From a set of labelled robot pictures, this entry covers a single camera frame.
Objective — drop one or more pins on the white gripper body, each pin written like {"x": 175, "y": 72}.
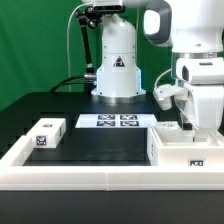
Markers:
{"x": 201, "y": 100}

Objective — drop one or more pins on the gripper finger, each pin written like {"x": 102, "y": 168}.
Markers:
{"x": 186, "y": 125}
{"x": 201, "y": 135}

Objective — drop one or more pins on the white cabinet door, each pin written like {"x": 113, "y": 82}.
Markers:
{"x": 168, "y": 125}

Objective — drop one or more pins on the white cabinet body box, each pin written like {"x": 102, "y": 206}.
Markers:
{"x": 177, "y": 148}

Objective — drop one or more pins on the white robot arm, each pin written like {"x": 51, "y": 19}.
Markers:
{"x": 192, "y": 28}

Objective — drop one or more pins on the white flat top panel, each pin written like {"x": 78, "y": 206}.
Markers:
{"x": 115, "y": 121}

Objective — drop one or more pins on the small white block with tag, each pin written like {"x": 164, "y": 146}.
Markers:
{"x": 47, "y": 132}

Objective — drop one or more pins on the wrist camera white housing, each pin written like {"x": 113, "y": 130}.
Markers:
{"x": 163, "y": 94}

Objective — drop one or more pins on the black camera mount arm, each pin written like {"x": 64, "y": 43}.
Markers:
{"x": 87, "y": 36}

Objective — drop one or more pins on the white U-shaped boundary frame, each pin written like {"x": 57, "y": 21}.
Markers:
{"x": 110, "y": 160}

